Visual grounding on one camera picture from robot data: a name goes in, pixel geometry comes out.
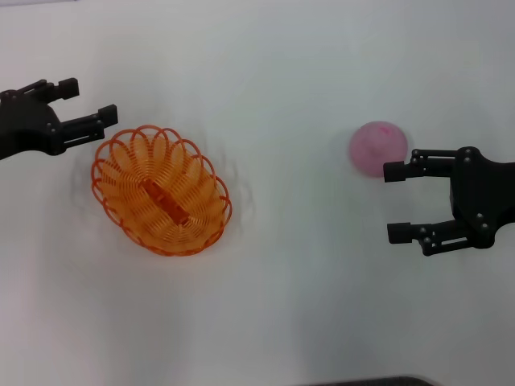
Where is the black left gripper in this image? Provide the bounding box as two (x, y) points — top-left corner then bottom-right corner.
(0, 77), (119, 161)

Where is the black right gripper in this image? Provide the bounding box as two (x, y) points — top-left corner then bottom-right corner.
(382, 146), (515, 257)

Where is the pink peach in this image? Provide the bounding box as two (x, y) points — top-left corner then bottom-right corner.
(348, 120), (410, 179)

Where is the orange plastic wire basket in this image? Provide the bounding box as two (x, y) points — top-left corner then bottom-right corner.
(90, 124), (233, 257)

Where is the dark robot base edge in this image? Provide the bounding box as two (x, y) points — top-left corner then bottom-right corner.
(311, 376), (434, 386)

